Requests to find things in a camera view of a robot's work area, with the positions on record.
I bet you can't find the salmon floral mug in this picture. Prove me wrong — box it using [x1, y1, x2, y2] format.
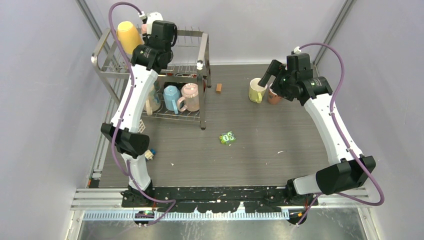
[267, 83, 282, 105]

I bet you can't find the green owl toy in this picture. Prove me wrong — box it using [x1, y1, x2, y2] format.
[219, 131, 236, 145]

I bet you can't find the pale pink marbled mug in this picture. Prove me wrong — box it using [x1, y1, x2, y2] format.
[176, 83, 200, 112]

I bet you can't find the lime green mug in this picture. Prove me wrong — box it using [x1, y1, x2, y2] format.
[248, 78, 268, 104]

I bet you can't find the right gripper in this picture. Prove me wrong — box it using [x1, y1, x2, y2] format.
[258, 59, 295, 102]

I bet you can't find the beige patterned mug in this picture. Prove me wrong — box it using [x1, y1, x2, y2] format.
[143, 86, 162, 116]

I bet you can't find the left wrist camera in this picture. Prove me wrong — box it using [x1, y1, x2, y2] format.
[142, 11, 163, 35]

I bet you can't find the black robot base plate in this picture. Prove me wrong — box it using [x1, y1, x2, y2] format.
[120, 186, 313, 214]

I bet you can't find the pink faceted mug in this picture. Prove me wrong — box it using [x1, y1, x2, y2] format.
[141, 23, 148, 35]

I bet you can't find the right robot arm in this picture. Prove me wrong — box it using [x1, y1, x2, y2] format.
[258, 53, 376, 205]

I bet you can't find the white grid brick piece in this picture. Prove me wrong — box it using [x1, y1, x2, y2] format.
[138, 119, 146, 134]

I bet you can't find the yellow cup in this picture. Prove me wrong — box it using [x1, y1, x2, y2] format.
[117, 21, 144, 55]

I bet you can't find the colourful brick toy car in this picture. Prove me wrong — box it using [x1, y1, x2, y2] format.
[144, 148, 156, 161]

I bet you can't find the small wooden block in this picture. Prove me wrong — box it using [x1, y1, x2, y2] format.
[215, 83, 223, 94]

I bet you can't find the light blue mug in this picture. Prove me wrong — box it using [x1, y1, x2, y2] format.
[163, 85, 181, 114]

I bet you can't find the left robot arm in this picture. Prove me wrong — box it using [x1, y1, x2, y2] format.
[100, 20, 178, 207]

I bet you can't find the steel two-tier dish rack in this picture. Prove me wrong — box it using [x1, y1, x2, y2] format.
[90, 28, 212, 130]

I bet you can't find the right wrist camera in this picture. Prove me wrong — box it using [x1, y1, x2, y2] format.
[291, 46, 302, 55]

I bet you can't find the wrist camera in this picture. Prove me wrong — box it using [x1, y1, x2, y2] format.
[291, 46, 302, 55]
[142, 11, 163, 35]

